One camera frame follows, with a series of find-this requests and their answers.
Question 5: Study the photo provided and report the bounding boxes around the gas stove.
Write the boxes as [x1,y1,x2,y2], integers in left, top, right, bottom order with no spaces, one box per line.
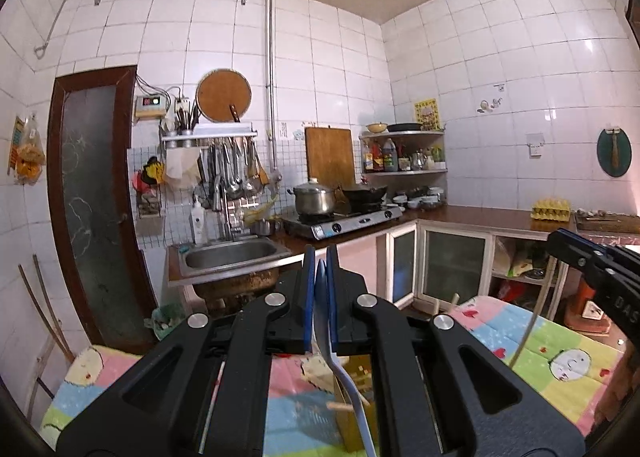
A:
[282,206,404,241]

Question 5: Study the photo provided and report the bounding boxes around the round wooden board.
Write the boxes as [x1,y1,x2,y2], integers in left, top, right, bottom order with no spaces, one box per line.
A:
[195,68,253,124]

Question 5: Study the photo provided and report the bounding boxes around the hanging white cloth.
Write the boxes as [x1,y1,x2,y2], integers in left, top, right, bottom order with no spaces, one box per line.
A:
[164,146,201,190]

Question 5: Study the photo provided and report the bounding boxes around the rectangular wooden cutting board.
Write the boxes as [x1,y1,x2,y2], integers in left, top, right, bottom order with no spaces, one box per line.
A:
[304,126,356,183]

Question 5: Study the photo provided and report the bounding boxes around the stainless steel sink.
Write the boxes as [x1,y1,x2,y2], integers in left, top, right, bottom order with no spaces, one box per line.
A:
[179,238,294,284]

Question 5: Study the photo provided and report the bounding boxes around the yellow slotted utensil holder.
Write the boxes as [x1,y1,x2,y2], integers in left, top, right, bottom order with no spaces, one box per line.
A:
[305,354,382,454]

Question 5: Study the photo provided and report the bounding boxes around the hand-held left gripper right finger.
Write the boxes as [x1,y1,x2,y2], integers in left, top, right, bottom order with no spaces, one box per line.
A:
[327,245,584,457]

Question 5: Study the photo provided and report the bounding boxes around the metal chair frame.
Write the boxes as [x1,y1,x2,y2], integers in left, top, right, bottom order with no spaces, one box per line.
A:
[27,321,62,419]

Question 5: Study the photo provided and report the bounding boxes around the white counter cabinet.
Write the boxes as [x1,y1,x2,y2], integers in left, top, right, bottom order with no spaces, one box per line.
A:
[384,221,572,322]

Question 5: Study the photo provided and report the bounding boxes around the row of hanging kitchen utensils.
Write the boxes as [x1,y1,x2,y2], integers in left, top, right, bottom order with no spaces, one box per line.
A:
[200,139,271,200]

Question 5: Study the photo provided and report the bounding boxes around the printed cartoon blanket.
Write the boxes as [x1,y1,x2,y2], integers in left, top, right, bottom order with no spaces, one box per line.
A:
[40,294,632,457]

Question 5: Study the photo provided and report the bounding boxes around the black wok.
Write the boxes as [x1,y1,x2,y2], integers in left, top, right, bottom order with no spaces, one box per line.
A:
[340,184,390,206]

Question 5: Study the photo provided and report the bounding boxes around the wall metal pipe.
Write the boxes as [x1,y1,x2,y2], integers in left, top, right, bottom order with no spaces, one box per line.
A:
[34,0,277,174]

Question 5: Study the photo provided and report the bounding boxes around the wooden chopping block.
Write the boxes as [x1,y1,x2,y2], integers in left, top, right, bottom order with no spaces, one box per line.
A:
[573,209,640,234]

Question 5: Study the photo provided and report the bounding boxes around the green oval wall plaque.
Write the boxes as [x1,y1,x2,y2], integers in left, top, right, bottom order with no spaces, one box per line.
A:
[597,126,633,178]

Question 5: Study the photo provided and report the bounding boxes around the light blue plastic spoon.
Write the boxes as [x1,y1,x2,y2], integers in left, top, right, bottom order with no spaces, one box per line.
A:
[313,259,379,457]

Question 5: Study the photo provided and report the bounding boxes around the hanging plastic bag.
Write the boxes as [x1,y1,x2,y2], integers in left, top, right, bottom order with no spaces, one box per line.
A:
[7,114,47,186]

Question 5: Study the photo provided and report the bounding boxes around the white wall control box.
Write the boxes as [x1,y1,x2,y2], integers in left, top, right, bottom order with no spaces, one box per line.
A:
[133,94,169,119]

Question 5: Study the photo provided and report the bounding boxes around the group of small bowls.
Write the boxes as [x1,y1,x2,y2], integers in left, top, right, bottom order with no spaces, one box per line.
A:
[392,186,446,212]

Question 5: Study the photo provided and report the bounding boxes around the yellow egg carton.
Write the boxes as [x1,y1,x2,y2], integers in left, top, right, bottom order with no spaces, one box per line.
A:
[530,196,571,219]

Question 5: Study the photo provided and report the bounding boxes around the row of sauce bottles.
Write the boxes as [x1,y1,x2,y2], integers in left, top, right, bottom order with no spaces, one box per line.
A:
[362,139,446,173]

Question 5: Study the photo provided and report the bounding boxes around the small steel cup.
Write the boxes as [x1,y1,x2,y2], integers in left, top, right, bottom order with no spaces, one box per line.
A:
[249,217,281,238]

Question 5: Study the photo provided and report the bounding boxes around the leaning wooden sticks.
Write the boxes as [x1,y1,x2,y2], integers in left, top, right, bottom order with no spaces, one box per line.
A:
[18,254,77,364]

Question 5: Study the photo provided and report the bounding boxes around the corner wall shelf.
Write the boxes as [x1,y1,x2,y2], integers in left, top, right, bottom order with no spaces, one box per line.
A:
[358,129,449,177]

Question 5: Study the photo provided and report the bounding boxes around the white soap bottle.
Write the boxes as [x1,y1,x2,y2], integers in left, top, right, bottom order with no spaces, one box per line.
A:
[188,196,209,246]

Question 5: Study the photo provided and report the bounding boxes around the metal faucet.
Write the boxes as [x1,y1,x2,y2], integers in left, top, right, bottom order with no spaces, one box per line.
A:
[212,176,242,244]

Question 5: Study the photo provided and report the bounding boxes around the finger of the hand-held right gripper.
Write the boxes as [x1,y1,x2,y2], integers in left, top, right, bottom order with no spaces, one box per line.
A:
[546,232,603,272]
[556,229,626,258]

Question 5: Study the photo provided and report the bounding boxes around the metal wall utensil rack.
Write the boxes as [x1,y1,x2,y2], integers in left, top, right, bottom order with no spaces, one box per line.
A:
[159,121,259,150]

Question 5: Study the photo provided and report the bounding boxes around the wire grid wall rack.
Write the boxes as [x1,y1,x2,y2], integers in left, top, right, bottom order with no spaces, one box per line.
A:
[132,156,166,220]

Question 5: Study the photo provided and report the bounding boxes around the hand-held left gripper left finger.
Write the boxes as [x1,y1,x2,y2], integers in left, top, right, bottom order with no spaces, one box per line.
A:
[56,245,317,457]

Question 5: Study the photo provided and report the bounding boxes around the kitchen counter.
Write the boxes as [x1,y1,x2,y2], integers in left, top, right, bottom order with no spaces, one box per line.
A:
[167,204,640,289]

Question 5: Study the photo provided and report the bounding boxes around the steel cooking pot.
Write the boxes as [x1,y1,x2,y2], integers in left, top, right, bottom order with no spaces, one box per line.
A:
[287,177,342,216]

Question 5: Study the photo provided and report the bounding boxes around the yellow wall poster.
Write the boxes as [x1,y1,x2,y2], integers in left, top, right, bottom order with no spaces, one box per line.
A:
[413,97,444,132]

